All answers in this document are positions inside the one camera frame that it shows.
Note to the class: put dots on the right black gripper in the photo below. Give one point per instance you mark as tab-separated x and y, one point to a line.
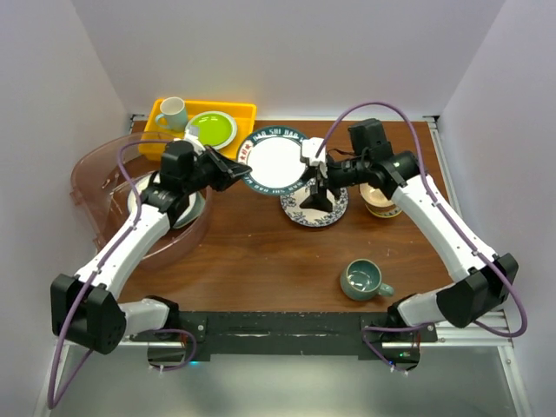
319	199

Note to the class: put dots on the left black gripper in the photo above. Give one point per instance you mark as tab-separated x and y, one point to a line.
223	175

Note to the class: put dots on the dark floral plate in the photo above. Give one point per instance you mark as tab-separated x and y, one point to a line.
291	205

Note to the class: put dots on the green rim lettered plate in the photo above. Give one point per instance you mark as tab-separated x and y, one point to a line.
274	155

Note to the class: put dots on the light blue divided plate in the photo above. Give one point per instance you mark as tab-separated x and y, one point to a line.
192	212

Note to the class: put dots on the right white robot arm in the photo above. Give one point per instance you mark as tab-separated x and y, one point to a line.
481	278

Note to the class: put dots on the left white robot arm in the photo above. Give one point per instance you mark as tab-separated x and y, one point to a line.
84	306

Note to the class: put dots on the lime green plate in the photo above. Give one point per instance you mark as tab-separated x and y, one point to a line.
214	128

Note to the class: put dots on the cream patterned bowl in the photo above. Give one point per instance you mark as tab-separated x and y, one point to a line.
376	203

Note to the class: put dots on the pale green white mug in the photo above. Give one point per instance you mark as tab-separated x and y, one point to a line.
173	114

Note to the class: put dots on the yellow plastic tray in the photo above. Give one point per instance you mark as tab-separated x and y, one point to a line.
243	113

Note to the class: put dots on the teal ceramic mug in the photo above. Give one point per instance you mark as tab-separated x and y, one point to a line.
361	280

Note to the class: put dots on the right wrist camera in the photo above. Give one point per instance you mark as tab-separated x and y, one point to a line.
313	155

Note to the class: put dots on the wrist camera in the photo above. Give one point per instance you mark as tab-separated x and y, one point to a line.
313	155
192	136

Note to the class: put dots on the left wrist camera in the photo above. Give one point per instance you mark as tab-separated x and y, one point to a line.
192	136

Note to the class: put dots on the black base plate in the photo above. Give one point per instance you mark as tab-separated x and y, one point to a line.
281	333

